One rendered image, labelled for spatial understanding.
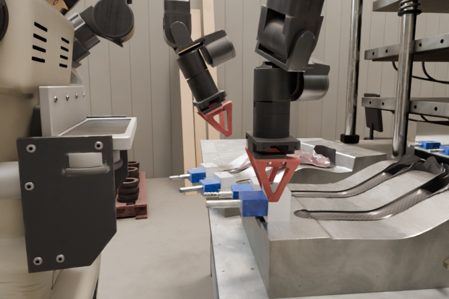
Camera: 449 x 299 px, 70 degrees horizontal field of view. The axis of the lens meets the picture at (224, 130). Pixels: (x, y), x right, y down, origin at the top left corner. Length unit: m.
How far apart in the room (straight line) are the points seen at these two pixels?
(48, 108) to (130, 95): 3.42
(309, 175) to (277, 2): 0.51
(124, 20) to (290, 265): 0.53
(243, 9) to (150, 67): 1.30
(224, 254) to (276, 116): 0.28
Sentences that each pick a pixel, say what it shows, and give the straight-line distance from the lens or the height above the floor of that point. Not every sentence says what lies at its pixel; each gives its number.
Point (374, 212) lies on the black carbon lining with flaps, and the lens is 0.63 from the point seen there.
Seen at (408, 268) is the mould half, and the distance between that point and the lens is 0.58.
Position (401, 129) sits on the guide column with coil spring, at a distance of 1.57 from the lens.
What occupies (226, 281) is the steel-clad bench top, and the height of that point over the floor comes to 0.80.
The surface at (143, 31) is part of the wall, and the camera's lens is 3.88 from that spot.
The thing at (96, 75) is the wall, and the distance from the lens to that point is 3.87.
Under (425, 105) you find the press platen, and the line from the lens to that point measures 1.50.
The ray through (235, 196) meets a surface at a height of 0.89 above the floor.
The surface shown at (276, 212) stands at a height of 0.91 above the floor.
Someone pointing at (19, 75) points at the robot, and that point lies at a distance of 0.42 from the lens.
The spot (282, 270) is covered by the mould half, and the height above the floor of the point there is 0.84.
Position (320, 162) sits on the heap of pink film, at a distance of 0.94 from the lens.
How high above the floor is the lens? 1.10
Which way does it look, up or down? 8 degrees down
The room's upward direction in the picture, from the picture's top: straight up
